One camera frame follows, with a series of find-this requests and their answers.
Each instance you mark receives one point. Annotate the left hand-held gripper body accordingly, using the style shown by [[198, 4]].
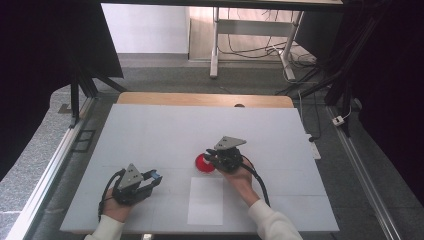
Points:
[[130, 180]]

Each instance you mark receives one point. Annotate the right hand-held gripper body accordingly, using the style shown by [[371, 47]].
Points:
[[230, 156]]

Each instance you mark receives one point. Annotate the small blue stamp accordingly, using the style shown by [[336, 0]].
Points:
[[155, 173]]

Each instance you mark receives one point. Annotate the red round ink pad dish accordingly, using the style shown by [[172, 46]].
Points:
[[201, 164]]

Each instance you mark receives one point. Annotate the person's right hand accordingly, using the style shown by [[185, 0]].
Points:
[[243, 180]]

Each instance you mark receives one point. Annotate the person's left hand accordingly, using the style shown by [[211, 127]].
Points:
[[115, 210]]

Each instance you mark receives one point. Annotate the white paper sheet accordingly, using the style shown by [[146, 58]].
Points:
[[205, 203]]

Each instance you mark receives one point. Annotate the dark round table grommet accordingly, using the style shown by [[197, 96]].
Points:
[[239, 105]]

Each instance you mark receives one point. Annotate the white power strip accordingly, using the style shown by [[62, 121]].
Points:
[[315, 150]]

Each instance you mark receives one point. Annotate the black metal stand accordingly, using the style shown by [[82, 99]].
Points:
[[75, 100], [340, 90]]

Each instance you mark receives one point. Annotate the small white plug adapter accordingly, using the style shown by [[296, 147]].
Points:
[[338, 120]]

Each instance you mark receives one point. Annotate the large black curtain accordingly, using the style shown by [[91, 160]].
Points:
[[33, 66], [393, 83]]

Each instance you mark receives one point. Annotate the black floor bracket frame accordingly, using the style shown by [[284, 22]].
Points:
[[80, 141]]

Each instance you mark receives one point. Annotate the aluminium floor rail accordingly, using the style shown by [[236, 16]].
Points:
[[43, 180], [363, 173]]

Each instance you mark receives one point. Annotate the white metal desk frame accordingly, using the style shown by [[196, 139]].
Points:
[[253, 27]]

